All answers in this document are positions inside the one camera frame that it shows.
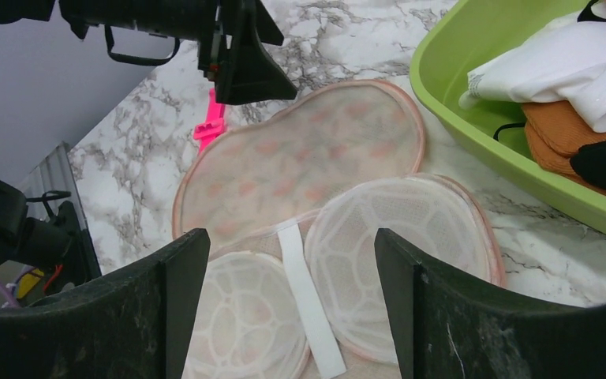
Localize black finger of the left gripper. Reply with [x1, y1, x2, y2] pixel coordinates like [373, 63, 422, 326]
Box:
[215, 1, 297, 105]

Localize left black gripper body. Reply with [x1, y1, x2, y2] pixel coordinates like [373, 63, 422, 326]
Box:
[0, 0, 219, 66]

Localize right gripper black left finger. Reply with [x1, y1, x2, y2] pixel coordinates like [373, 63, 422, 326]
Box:
[0, 229, 211, 378]

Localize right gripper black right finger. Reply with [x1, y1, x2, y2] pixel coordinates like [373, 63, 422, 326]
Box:
[374, 228, 606, 378]

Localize floral mesh laundry bag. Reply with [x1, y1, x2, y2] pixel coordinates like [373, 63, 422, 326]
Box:
[172, 80, 505, 378]

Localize pink plastic clip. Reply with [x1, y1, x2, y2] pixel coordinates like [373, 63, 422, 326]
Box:
[193, 88, 226, 155]

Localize green plastic bin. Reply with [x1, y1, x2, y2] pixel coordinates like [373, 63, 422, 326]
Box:
[410, 0, 606, 234]

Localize orange and black items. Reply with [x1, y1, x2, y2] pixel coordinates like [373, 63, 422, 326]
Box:
[493, 101, 606, 196]

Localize crumpled white cloth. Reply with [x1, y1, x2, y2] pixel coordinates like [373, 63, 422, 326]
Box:
[458, 1, 606, 133]

